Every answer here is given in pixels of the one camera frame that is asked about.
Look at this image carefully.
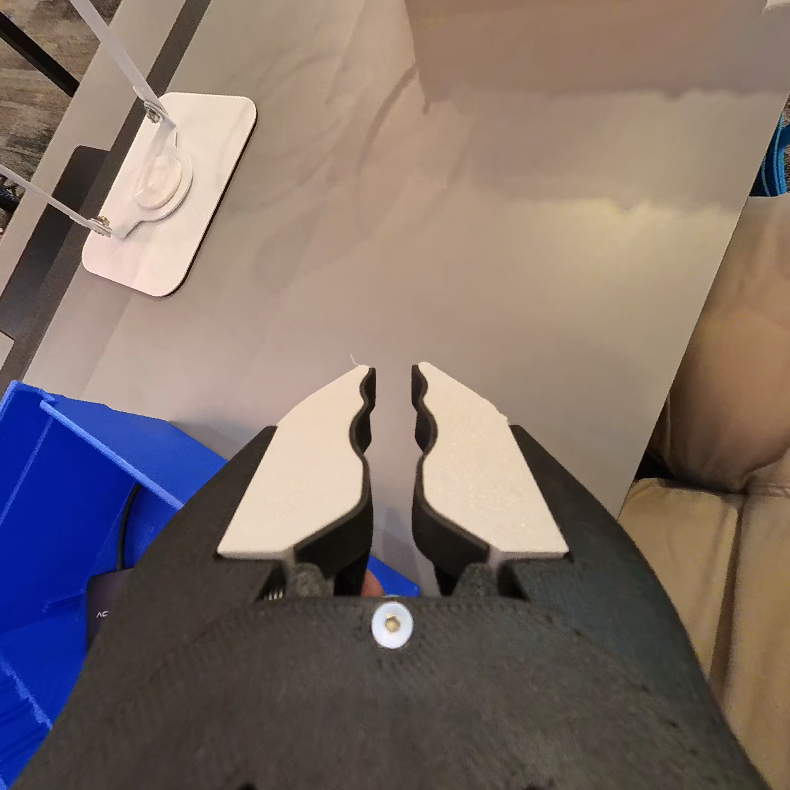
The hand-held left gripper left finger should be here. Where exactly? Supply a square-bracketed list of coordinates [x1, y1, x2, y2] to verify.
[216, 365, 377, 595]

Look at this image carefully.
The blue patterned cloth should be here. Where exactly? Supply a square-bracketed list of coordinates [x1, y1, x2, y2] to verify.
[749, 93, 790, 198]

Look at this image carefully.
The black flat device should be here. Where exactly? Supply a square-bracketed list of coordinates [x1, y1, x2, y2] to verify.
[86, 571, 134, 644]

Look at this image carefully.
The beige leather sofa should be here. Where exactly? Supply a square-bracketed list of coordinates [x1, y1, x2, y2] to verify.
[617, 191, 790, 790]

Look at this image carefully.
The thin black cable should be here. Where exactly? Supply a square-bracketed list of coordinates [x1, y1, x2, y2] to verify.
[116, 484, 144, 572]

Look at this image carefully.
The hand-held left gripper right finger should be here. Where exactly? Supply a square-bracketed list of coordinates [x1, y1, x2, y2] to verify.
[411, 362, 570, 597]

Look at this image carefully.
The white stand with clear arms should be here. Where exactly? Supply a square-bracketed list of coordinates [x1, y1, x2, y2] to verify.
[0, 0, 258, 299]

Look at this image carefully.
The black metal table bar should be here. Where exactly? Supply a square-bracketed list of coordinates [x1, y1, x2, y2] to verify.
[0, 12, 82, 98]

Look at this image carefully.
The blue plastic bin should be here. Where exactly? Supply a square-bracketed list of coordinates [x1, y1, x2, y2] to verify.
[0, 381, 422, 790]

